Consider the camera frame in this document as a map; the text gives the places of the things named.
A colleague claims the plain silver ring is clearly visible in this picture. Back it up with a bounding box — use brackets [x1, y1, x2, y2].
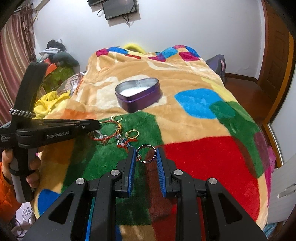
[135, 143, 158, 164]

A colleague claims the red gold braided bracelet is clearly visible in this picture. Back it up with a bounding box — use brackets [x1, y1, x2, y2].
[87, 119, 123, 143]

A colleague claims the orange sleeve forearm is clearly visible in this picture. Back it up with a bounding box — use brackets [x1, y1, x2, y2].
[0, 162, 21, 223]

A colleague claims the person's left hand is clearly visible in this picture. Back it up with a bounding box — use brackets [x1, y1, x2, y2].
[1, 149, 41, 188]

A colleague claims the red blue beaded charm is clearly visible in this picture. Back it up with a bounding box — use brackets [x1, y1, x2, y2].
[116, 138, 138, 153]

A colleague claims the yellow cartoon blanket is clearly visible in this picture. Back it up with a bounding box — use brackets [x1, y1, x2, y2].
[34, 91, 71, 119]

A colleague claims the colourful patchwork fleece blanket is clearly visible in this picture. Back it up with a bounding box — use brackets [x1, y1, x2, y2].
[31, 45, 271, 240]

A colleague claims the purple heart-shaped tin box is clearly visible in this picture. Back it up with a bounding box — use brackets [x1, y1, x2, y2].
[115, 78, 162, 113]

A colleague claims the striped crumpled cloth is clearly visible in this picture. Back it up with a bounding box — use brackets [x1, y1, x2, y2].
[57, 72, 85, 96]

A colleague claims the pile of clothes and boxes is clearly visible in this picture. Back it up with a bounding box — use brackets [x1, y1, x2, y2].
[40, 40, 80, 93]

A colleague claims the striped brown curtain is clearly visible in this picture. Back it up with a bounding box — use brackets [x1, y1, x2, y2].
[1, 4, 36, 125]

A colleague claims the grey backpack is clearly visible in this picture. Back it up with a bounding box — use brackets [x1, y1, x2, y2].
[206, 54, 226, 83]

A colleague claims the yellow headboard cushion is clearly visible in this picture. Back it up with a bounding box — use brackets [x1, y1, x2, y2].
[123, 43, 146, 54]

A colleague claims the brown wooden door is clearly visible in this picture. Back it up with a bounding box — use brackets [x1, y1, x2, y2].
[258, 1, 295, 125]

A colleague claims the small black wall monitor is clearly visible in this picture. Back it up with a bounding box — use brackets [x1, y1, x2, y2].
[102, 0, 138, 20]

